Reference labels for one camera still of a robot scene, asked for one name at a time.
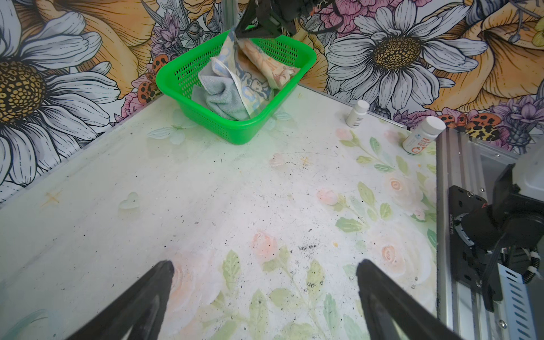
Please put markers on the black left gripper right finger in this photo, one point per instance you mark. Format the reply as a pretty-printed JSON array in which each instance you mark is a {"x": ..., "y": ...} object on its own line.
[{"x": 388, "y": 308}]

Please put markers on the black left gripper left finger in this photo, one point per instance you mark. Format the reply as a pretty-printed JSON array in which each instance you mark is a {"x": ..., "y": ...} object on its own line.
[{"x": 138, "y": 313}]

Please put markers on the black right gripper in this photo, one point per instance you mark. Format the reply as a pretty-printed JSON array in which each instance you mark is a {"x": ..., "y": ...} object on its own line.
[{"x": 268, "y": 19}]

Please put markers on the blue beige patterned towel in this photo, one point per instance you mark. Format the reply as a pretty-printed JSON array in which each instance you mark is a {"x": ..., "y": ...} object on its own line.
[{"x": 257, "y": 75}]

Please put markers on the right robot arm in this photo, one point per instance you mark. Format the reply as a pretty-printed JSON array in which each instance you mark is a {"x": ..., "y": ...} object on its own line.
[{"x": 384, "y": 55}]

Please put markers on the grey towel in basket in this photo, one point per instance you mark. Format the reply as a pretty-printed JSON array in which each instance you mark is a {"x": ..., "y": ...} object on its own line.
[{"x": 218, "y": 92}]

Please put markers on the green plastic basket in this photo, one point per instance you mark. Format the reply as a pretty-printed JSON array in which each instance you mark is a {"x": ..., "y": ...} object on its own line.
[{"x": 177, "y": 79}]

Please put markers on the small white bottle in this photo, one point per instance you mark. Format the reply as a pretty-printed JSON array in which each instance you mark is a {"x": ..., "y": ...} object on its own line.
[{"x": 357, "y": 114}]

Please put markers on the white orange label bottle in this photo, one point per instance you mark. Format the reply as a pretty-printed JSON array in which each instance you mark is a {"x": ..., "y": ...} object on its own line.
[{"x": 423, "y": 135}]

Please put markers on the aluminium frame post right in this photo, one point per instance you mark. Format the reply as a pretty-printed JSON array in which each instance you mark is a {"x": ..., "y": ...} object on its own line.
[{"x": 229, "y": 14}]

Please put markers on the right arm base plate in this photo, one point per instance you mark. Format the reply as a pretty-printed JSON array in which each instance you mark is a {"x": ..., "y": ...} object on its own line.
[{"x": 473, "y": 238}]

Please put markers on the aluminium front rail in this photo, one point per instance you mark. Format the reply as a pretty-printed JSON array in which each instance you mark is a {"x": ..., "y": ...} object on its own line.
[{"x": 512, "y": 185}]

